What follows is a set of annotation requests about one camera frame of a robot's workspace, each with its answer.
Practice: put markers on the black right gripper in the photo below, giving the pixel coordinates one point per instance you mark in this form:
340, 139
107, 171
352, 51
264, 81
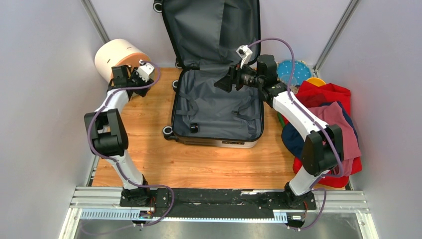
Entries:
226, 82

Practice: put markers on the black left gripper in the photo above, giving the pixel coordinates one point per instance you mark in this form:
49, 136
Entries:
134, 74

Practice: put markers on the cream mini drawer cabinet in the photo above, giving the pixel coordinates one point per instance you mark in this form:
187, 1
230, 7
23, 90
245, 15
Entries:
117, 52

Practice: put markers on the astronaut print suitcase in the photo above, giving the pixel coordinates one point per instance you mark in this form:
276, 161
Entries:
205, 35

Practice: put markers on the red garment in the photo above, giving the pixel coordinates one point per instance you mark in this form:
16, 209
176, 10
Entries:
312, 96

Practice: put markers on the navy blue garment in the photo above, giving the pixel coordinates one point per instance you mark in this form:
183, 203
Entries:
293, 140

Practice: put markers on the pink ribbed garment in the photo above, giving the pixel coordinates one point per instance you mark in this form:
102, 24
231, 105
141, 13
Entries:
333, 114

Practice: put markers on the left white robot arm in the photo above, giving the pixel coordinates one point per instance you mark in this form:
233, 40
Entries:
107, 136

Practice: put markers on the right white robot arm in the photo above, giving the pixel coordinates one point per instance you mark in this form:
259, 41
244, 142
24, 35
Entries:
323, 143

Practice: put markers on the clear plastic cup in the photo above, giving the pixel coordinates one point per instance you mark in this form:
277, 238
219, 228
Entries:
289, 81

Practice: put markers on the green plastic tray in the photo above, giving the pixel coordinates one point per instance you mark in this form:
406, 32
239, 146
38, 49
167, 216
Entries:
281, 120

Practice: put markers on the teal dotted plate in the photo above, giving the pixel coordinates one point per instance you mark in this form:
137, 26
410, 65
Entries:
301, 71

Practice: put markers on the orange bowl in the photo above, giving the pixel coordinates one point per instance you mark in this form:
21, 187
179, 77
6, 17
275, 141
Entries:
316, 81

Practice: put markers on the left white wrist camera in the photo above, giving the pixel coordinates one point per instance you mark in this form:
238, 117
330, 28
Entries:
145, 70

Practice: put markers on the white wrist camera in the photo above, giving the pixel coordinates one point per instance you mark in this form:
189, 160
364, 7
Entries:
145, 70
245, 54

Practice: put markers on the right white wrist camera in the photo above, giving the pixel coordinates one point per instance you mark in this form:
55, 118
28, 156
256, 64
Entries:
245, 54

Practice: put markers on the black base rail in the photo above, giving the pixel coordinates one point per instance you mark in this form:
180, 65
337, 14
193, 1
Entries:
215, 203

